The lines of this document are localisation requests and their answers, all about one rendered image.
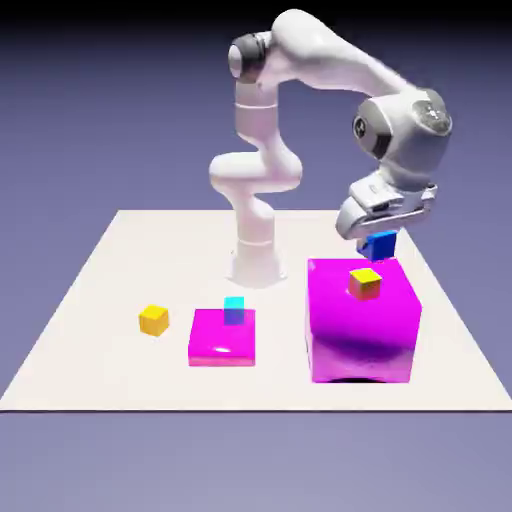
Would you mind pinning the small yellow cube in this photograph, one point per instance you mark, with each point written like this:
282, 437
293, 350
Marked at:
154, 320
364, 284

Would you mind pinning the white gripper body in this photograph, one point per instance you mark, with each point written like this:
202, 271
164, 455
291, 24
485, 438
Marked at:
362, 218

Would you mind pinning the large magenta box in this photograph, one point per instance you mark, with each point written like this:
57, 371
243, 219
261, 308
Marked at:
360, 324

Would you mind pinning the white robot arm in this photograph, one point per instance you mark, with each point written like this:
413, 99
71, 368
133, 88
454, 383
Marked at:
260, 160

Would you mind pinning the small cyan cube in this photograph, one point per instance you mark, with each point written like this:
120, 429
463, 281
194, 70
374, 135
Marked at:
234, 311

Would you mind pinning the small blue cube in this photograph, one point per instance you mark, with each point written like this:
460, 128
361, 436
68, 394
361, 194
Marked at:
380, 246

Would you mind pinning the flat magenta box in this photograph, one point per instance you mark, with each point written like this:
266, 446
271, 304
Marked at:
222, 340

